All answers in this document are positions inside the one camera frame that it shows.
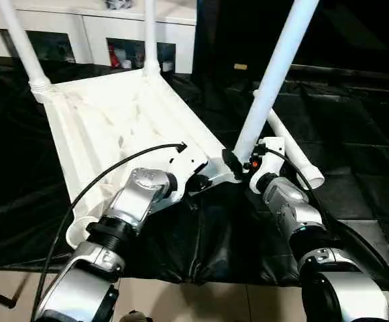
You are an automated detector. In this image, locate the white plastic table leg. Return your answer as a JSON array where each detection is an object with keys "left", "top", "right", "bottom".
[
  {"left": 143, "top": 0, "right": 162, "bottom": 76},
  {"left": 254, "top": 91, "right": 327, "bottom": 191},
  {"left": 231, "top": 0, "right": 321, "bottom": 163},
  {"left": 0, "top": 0, "right": 52, "bottom": 96}
]

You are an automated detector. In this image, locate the white plastic table top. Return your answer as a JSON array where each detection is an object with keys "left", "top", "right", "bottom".
[{"left": 32, "top": 67, "right": 245, "bottom": 246}]

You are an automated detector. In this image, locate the black plastic mat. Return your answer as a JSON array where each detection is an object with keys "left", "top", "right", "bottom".
[{"left": 0, "top": 57, "right": 389, "bottom": 290}]

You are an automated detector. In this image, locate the white glass-door cabinet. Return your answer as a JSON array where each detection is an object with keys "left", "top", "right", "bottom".
[{"left": 0, "top": 0, "right": 199, "bottom": 73}]

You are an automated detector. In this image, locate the dark patterned jar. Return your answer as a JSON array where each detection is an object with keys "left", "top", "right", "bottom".
[{"left": 106, "top": 0, "right": 133, "bottom": 10}]

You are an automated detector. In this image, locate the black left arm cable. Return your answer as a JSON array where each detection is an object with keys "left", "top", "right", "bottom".
[{"left": 30, "top": 142, "right": 188, "bottom": 322}]

